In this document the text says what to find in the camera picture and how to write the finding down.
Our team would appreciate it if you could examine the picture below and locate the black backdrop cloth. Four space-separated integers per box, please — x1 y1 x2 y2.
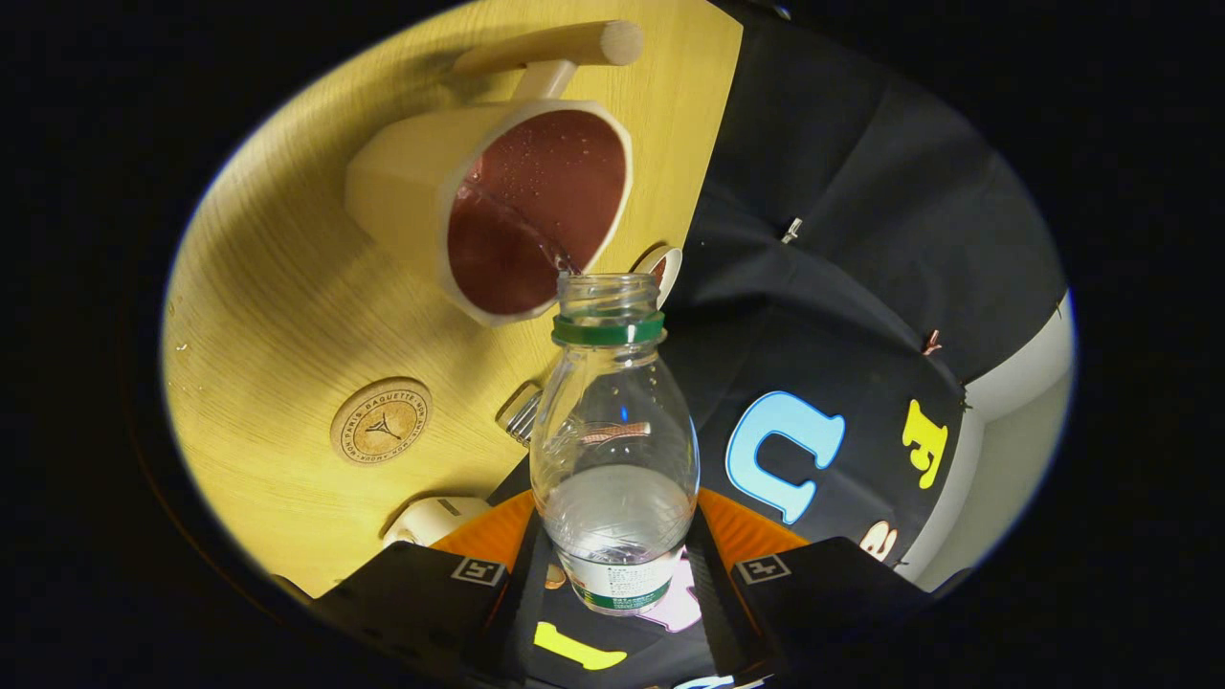
498 0 1071 689

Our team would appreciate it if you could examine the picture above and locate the beige cup with wooden handle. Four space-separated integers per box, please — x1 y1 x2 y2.
345 21 644 328

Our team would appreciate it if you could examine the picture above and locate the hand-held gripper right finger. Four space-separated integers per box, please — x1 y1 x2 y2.
684 488 934 685

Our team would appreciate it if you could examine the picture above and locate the white toaster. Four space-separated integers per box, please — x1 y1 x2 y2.
383 495 494 548

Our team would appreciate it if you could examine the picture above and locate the wooden table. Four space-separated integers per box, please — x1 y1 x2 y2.
161 0 745 599

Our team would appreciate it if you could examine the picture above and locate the white round plate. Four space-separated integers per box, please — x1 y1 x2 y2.
632 245 684 298

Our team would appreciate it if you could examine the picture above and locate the clear plastic juice bottle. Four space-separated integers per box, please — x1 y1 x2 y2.
529 273 702 615

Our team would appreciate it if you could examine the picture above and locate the round cork coaster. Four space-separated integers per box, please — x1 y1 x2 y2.
330 377 434 467

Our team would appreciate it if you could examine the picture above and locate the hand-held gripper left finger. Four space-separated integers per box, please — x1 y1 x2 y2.
311 490 554 685

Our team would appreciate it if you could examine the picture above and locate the red striped straw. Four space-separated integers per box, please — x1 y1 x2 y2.
579 421 652 446

